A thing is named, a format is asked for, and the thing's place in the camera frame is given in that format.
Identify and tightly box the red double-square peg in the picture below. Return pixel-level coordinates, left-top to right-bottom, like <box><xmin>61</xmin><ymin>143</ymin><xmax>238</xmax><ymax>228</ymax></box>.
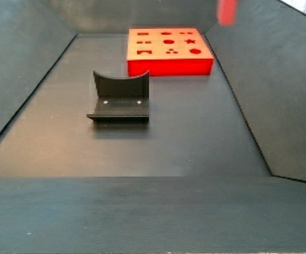
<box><xmin>218</xmin><ymin>0</ymin><xmax>238</xmax><ymax>26</ymax></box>

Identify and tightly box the red foam shape board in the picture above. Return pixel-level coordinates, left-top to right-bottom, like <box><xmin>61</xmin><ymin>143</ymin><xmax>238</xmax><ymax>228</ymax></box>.
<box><xmin>126</xmin><ymin>28</ymin><xmax>215</xmax><ymax>76</ymax></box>

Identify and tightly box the black curved holder stand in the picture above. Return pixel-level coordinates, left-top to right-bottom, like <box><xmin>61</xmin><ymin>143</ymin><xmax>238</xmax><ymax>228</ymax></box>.
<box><xmin>86</xmin><ymin>72</ymin><xmax>149</xmax><ymax>121</ymax></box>

